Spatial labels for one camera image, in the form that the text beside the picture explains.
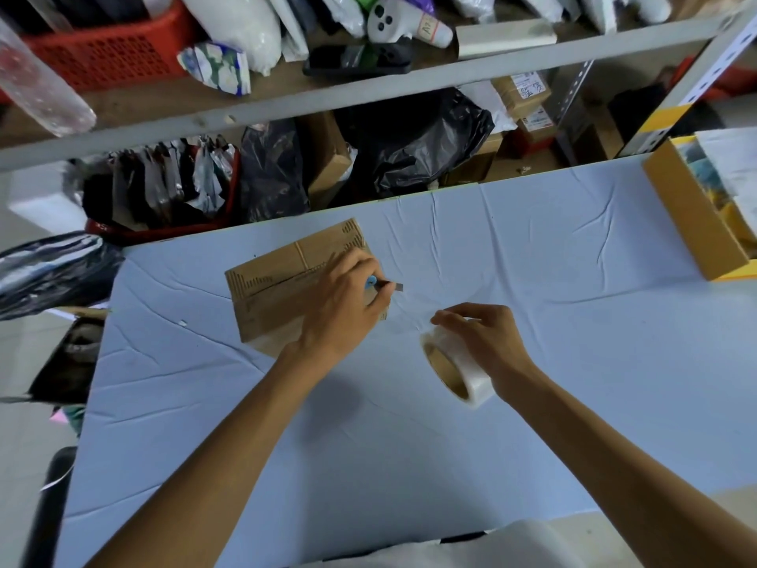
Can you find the person's left forearm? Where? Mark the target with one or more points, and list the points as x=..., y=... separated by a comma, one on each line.
x=225, y=467

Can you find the person's left hand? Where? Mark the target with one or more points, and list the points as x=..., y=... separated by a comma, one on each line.
x=337, y=313

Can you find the person's right thumb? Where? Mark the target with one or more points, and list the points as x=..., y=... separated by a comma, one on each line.
x=449, y=320

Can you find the white paper sheet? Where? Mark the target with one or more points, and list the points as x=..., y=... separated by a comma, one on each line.
x=730, y=156

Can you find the tall brown cardboard box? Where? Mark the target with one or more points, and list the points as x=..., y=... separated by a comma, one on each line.
x=325, y=159

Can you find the small black plastic bag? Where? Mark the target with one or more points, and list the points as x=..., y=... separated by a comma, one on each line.
x=272, y=171

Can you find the dark bag with brown rim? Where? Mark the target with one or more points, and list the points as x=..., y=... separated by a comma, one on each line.
x=71, y=360

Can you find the white plastic bag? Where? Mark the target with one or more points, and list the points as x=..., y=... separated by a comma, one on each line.
x=242, y=23

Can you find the labelled brown cardboard box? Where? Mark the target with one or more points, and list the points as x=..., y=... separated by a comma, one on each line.
x=537, y=119
x=520, y=94

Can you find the person's left thumb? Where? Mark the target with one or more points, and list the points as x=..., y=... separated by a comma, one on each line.
x=378, y=304

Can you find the plain brown cardboard box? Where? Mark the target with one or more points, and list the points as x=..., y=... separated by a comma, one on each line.
x=473, y=162

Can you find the black striped plastic bag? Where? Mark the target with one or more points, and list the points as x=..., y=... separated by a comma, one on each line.
x=53, y=272

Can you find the white handheld controller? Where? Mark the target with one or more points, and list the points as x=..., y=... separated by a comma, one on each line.
x=396, y=20

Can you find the red plastic basket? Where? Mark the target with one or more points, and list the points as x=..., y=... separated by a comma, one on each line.
x=118, y=53

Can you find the light blue table cloth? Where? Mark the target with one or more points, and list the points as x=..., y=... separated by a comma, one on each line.
x=532, y=260

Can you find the person's right hand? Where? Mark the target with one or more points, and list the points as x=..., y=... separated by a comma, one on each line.
x=491, y=343

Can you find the black handheld device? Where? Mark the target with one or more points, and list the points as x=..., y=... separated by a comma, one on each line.
x=355, y=59

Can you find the person's right forearm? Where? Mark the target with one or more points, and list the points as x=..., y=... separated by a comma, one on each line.
x=621, y=485

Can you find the blue utility knife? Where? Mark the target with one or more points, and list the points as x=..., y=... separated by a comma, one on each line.
x=372, y=282

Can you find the large black plastic bag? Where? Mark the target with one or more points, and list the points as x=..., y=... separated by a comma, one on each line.
x=414, y=141

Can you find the red basket of packets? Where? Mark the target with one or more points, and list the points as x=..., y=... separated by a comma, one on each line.
x=159, y=183

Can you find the grey metal shelf rack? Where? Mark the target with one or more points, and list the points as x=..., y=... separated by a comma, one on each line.
x=414, y=76

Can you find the brown cardboard parcel box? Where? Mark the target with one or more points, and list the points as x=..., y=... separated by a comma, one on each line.
x=272, y=295

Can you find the floral print packet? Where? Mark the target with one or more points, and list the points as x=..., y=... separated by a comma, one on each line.
x=216, y=67

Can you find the clear packing tape roll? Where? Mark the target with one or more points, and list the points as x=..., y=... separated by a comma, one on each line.
x=467, y=378

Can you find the open yellow cardboard box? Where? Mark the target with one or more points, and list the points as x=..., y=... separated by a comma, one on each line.
x=686, y=218

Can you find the long white box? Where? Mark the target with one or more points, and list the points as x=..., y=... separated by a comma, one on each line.
x=502, y=38

